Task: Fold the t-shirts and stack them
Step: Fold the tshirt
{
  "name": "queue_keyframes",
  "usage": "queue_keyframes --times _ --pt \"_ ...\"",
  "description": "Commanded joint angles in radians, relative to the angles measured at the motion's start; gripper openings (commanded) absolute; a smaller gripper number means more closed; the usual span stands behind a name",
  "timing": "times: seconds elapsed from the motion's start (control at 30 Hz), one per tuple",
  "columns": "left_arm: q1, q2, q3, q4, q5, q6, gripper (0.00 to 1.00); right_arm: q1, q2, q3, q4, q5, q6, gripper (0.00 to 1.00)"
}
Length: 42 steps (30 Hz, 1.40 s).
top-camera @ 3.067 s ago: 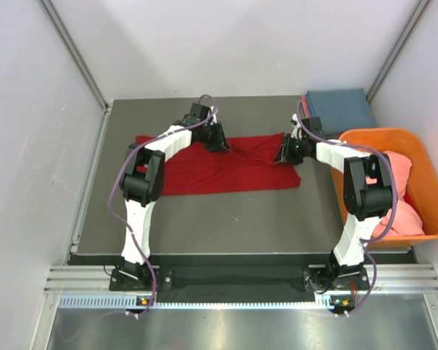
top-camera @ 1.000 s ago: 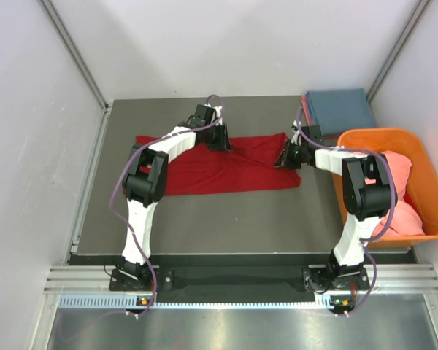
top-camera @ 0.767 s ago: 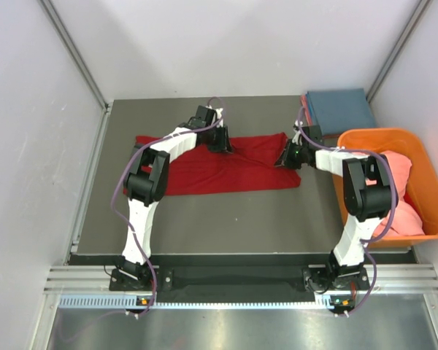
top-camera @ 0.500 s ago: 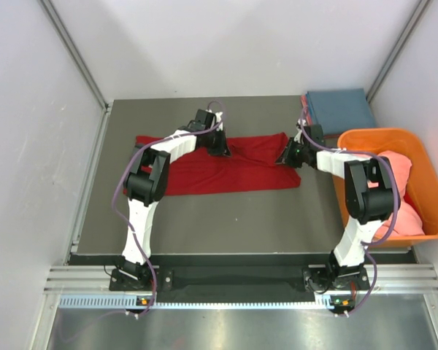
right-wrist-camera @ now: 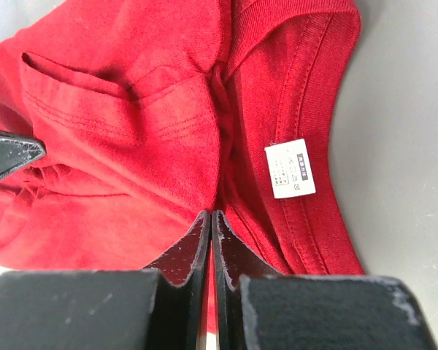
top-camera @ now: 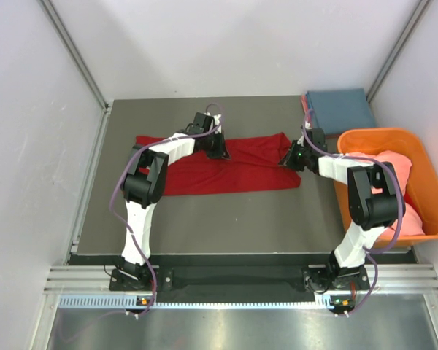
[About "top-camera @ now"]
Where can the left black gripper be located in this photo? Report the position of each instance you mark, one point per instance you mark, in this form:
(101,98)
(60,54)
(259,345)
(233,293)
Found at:
(220,152)

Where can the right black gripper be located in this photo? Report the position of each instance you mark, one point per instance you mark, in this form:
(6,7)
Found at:
(287,160)

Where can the red t shirt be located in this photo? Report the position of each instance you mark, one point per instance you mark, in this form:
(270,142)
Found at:
(253,166)

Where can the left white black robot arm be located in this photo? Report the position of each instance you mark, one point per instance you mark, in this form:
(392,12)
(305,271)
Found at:
(143,183)

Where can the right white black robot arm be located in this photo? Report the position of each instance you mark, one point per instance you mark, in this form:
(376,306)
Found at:
(375,202)

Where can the folded pink t shirt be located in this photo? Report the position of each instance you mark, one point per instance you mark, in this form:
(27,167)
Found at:
(308,113)

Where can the folded blue t shirt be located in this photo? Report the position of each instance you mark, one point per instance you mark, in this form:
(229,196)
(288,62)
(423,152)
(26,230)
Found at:
(337,111)

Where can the crumpled pink t shirt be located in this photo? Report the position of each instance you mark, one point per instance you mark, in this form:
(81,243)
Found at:
(412,224)

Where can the orange plastic bin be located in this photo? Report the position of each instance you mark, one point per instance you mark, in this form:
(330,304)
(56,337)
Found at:
(422,185)

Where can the left aluminium frame post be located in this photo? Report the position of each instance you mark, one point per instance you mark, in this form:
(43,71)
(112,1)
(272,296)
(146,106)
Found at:
(60,28)

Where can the aluminium frame post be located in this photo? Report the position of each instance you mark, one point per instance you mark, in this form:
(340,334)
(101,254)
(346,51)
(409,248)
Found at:
(60,28)
(407,30)

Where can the grey slotted cable duct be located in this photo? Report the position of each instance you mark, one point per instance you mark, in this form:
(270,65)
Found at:
(138,303)

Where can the right aluminium frame post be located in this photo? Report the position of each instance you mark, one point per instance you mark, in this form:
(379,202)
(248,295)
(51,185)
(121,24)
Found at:
(407,30)

